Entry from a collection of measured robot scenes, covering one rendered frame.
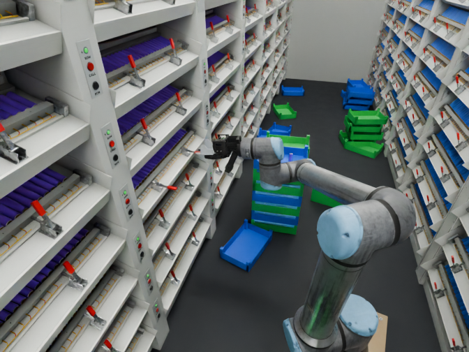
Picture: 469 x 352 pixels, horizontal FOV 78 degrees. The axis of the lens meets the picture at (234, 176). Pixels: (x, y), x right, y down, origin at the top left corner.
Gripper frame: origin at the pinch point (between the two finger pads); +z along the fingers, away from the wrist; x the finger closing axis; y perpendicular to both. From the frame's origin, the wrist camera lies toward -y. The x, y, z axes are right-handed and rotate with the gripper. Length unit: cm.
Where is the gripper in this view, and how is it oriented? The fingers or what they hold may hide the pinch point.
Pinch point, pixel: (199, 152)
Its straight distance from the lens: 131.1
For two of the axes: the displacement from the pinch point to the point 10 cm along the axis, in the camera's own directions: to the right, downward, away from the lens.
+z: -9.5, -0.2, 3.1
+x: -2.7, 5.5, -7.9
